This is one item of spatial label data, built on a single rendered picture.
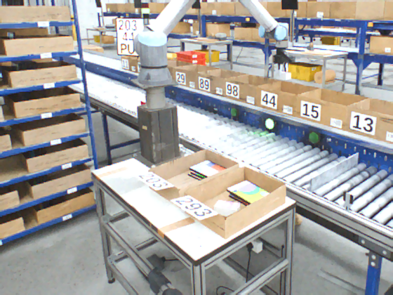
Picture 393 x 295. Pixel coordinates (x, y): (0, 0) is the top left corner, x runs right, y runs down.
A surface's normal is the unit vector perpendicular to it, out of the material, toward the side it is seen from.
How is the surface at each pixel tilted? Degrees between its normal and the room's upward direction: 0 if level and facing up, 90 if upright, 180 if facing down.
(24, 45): 91
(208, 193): 89
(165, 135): 90
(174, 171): 88
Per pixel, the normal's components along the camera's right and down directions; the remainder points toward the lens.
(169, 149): 0.70, 0.21
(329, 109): -0.71, 0.21
